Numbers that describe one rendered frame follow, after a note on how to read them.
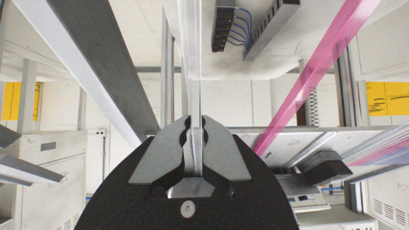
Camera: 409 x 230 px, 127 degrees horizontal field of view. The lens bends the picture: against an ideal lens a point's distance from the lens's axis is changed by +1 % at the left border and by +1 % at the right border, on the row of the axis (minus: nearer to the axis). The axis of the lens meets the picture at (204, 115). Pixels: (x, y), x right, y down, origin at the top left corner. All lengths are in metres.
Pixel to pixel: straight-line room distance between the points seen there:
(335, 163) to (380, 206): 1.35
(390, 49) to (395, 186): 0.96
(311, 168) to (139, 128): 0.36
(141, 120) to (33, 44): 0.95
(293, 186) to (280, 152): 0.11
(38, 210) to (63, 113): 2.00
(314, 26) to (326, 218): 0.69
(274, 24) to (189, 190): 0.51
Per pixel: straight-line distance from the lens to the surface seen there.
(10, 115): 3.16
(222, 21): 0.39
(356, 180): 0.73
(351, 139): 0.34
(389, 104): 3.42
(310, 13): 0.56
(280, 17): 0.45
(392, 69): 1.53
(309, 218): 0.66
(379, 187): 1.64
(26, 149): 1.02
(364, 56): 1.64
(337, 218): 0.72
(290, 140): 0.24
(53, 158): 1.09
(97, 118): 2.53
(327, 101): 2.98
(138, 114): 0.18
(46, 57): 1.10
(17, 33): 1.07
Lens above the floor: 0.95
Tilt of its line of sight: 4 degrees down
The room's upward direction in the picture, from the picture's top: 179 degrees clockwise
